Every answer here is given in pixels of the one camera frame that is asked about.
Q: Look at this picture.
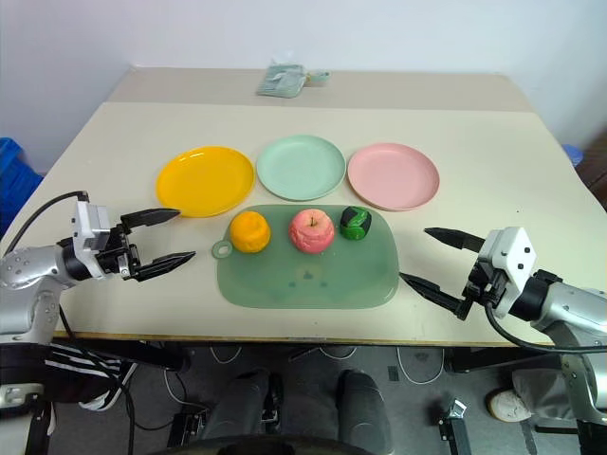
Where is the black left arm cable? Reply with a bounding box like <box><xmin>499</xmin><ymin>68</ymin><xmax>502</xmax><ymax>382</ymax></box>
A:
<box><xmin>5</xmin><ymin>191</ymin><xmax>91</xmax><ymax>253</ymax></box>

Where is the yellow plate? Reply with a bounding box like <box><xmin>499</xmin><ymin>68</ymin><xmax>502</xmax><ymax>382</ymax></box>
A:
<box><xmin>156</xmin><ymin>145</ymin><xmax>256</xmax><ymax>219</ymax></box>

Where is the white shoe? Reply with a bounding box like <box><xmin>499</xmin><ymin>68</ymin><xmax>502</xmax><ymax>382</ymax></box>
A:
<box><xmin>487</xmin><ymin>387</ymin><xmax>534</xmax><ymax>423</ymax></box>

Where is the black box on floor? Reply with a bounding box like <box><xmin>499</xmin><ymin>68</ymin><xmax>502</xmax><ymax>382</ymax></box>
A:
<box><xmin>166</xmin><ymin>411</ymin><xmax>211</xmax><ymax>449</ymax></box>

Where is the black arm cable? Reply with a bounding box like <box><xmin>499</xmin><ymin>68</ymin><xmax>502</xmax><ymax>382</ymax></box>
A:
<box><xmin>484</xmin><ymin>302</ymin><xmax>607</xmax><ymax>355</ymax></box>
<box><xmin>5</xmin><ymin>191</ymin><xmax>91</xmax><ymax>253</ymax></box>

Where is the blue plastic crate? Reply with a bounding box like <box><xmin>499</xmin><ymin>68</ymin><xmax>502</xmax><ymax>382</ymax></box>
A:
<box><xmin>0</xmin><ymin>136</ymin><xmax>46</xmax><ymax>238</ymax></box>

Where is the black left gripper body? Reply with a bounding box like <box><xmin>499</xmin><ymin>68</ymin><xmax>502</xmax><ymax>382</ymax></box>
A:
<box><xmin>94</xmin><ymin>221</ymin><xmax>142</xmax><ymax>283</ymax></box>

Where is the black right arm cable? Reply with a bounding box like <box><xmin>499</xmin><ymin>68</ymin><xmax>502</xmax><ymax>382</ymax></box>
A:
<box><xmin>484</xmin><ymin>302</ymin><xmax>607</xmax><ymax>355</ymax></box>

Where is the clear plastic bag of items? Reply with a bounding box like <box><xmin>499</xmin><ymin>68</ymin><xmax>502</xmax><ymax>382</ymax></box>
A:
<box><xmin>256</xmin><ymin>59</ymin><xmax>307</xmax><ymax>99</ymax></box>

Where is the black white striped cloth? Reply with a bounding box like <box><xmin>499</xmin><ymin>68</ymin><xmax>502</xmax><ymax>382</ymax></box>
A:
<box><xmin>44</xmin><ymin>343</ymin><xmax>125</xmax><ymax>411</ymax></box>

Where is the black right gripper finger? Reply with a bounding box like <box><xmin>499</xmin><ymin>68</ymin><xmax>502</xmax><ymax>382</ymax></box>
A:
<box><xmin>423</xmin><ymin>227</ymin><xmax>485</xmax><ymax>253</ymax></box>
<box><xmin>398</xmin><ymin>271</ymin><xmax>475</xmax><ymax>321</ymax></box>

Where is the grey trouser leg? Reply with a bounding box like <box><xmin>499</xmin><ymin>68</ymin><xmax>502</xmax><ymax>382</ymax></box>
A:
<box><xmin>510</xmin><ymin>367</ymin><xmax>573</xmax><ymax>419</ymax></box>

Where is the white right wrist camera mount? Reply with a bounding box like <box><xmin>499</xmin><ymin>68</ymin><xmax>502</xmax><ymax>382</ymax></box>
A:
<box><xmin>476</xmin><ymin>226</ymin><xmax>539</xmax><ymax>319</ymax></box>

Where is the pink plate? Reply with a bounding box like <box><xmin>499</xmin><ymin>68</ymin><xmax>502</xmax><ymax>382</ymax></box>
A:
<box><xmin>346</xmin><ymin>142</ymin><xmax>441</xmax><ymax>212</ymax></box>

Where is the dark rounded shape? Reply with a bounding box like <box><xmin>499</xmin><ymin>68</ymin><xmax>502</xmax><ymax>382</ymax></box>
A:
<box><xmin>335</xmin><ymin>369</ymin><xmax>395</xmax><ymax>455</ymax></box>
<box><xmin>202</xmin><ymin>368</ymin><xmax>285</xmax><ymax>446</ymax></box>

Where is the light green plate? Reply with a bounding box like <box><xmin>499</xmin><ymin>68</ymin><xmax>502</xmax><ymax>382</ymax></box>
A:
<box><xmin>256</xmin><ymin>135</ymin><xmax>347</xmax><ymax>202</ymax></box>

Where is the pink apple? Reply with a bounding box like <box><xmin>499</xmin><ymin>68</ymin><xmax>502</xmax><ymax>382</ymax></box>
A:
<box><xmin>288</xmin><ymin>209</ymin><xmax>335</xmax><ymax>254</ymax></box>

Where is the blue round container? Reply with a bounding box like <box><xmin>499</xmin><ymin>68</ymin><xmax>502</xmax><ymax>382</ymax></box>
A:
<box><xmin>562</xmin><ymin>144</ymin><xmax>586</xmax><ymax>169</ymax></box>

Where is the orange fruit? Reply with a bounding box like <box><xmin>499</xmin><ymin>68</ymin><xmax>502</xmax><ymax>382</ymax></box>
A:
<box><xmin>230</xmin><ymin>210</ymin><xmax>272</xmax><ymax>254</ymax></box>

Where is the green avocado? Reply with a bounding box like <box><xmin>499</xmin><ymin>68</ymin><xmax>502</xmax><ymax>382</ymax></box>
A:
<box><xmin>339</xmin><ymin>206</ymin><xmax>373</xmax><ymax>241</ymax></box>

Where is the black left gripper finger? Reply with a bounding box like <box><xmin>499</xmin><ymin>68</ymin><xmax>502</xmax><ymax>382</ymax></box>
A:
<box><xmin>120</xmin><ymin>207</ymin><xmax>182</xmax><ymax>234</ymax></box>
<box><xmin>123</xmin><ymin>250</ymin><xmax>197</xmax><ymax>284</ymax></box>

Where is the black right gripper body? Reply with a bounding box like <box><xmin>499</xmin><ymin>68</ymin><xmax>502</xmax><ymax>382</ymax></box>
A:
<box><xmin>462</xmin><ymin>259</ymin><xmax>512</xmax><ymax>312</ymax></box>

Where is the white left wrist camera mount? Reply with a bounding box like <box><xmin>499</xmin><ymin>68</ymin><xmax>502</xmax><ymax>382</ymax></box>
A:
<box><xmin>70</xmin><ymin>200</ymin><xmax>116</xmax><ymax>253</ymax></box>

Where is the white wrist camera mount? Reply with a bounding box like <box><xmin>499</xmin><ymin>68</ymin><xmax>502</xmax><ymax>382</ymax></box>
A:
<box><xmin>476</xmin><ymin>226</ymin><xmax>539</xmax><ymax>319</ymax></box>
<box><xmin>70</xmin><ymin>200</ymin><xmax>116</xmax><ymax>253</ymax></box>

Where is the black metal table bracket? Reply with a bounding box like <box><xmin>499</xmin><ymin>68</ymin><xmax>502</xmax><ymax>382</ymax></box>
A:
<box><xmin>429</xmin><ymin>391</ymin><xmax>473</xmax><ymax>455</ymax></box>

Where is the green translucent cutting board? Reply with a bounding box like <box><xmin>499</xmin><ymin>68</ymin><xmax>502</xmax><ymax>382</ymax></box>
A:
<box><xmin>211</xmin><ymin>204</ymin><xmax>400</xmax><ymax>311</ymax></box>

